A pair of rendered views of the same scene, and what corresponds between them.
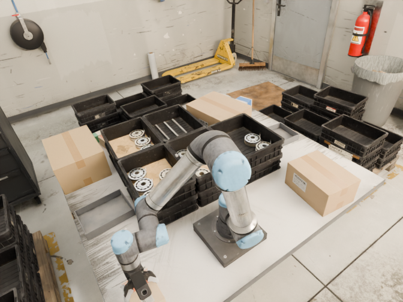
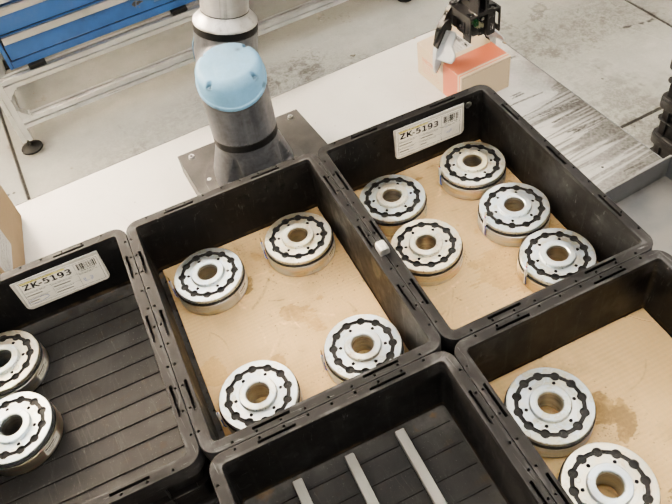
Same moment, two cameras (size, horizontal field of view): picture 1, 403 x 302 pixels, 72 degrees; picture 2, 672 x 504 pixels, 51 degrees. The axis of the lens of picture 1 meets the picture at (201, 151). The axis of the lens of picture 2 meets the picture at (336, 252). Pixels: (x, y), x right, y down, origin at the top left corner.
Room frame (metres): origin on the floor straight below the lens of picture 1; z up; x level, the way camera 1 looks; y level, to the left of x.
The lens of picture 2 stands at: (1.85, 0.20, 1.63)
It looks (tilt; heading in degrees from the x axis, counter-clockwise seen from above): 49 degrees down; 191
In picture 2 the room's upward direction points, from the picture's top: 11 degrees counter-clockwise
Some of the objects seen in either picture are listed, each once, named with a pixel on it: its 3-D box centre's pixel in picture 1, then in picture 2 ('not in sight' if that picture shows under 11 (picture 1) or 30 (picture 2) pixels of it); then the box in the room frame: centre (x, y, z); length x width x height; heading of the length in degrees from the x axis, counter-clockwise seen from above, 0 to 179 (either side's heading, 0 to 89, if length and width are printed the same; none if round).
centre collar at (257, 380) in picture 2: not in sight; (258, 393); (1.41, -0.02, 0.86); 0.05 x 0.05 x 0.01
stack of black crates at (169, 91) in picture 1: (163, 99); not in sight; (3.13, 0.40, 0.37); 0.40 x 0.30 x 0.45; 121
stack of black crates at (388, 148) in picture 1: (370, 144); not in sight; (2.03, -1.58, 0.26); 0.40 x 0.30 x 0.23; 31
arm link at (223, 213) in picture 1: (232, 206); (234, 92); (0.86, -0.12, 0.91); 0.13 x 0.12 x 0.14; 16
